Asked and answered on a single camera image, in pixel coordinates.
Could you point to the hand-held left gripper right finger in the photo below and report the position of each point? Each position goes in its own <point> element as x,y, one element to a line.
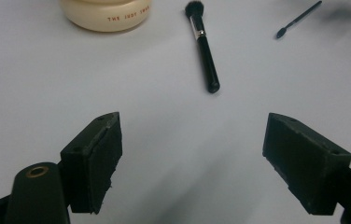
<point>307,165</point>

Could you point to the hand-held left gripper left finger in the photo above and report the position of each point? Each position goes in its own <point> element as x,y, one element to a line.
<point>95,161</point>

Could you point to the thin black makeup brush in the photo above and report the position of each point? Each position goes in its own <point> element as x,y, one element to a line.
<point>298,19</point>

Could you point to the large black makeup brush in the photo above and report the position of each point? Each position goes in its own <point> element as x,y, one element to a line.
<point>206,59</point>

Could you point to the cream ribbed brush holder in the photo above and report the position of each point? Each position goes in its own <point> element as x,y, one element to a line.
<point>105,14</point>

